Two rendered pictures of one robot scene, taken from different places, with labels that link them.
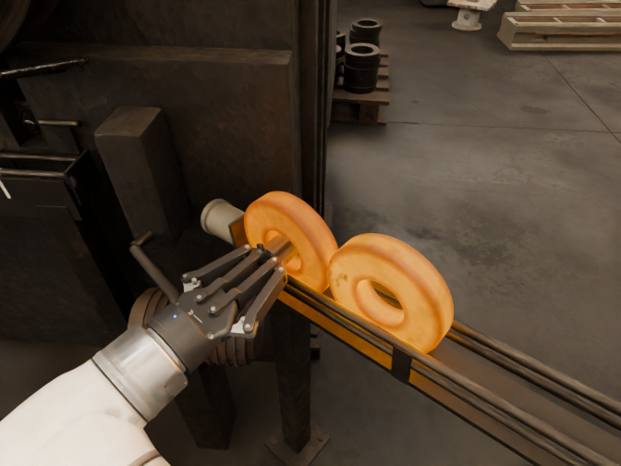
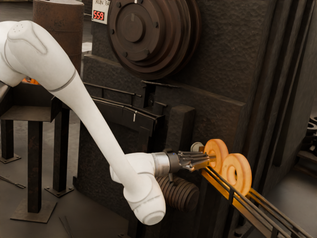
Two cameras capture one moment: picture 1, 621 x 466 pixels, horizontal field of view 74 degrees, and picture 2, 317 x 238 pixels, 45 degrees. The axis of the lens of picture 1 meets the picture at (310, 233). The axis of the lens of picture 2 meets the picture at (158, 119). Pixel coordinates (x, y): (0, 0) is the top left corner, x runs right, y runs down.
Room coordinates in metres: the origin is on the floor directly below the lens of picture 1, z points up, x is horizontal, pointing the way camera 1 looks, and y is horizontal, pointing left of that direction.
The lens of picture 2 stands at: (-0.89, -0.39, 1.36)
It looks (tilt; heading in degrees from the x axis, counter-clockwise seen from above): 21 degrees down; 28
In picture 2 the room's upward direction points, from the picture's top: 8 degrees clockwise
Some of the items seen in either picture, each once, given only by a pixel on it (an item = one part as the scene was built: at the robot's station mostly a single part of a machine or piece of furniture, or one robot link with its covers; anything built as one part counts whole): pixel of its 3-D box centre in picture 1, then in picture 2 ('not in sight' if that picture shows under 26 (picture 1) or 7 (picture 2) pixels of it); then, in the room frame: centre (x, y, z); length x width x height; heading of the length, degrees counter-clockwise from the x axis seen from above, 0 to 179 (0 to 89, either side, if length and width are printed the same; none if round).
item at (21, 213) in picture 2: not in sight; (30, 154); (0.38, 1.03, 0.36); 0.26 x 0.20 x 0.72; 119
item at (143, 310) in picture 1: (216, 380); (166, 227); (0.43, 0.20, 0.27); 0.22 x 0.13 x 0.53; 84
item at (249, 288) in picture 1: (247, 290); (196, 161); (0.32, 0.08, 0.70); 0.11 x 0.01 x 0.04; 138
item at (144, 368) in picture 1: (144, 368); (159, 164); (0.23, 0.18, 0.69); 0.09 x 0.06 x 0.09; 49
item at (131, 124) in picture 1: (150, 180); (179, 131); (0.59, 0.28, 0.68); 0.11 x 0.08 x 0.24; 174
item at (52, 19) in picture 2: not in sight; (57, 38); (2.51, 2.94, 0.45); 0.59 x 0.59 x 0.89
